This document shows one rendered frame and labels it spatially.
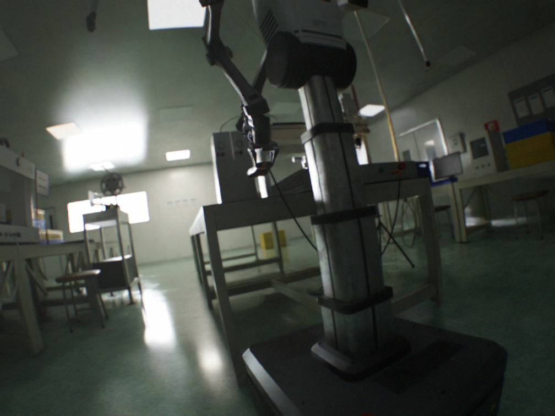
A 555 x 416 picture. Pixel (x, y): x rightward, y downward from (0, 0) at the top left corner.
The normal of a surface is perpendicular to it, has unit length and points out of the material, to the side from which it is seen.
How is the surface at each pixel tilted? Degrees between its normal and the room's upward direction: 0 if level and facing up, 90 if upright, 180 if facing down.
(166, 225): 90
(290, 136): 90
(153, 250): 90
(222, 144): 90
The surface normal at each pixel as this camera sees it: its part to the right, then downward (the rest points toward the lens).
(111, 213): 0.32, -0.10
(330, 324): -0.92, 0.14
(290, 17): -0.19, 0.07
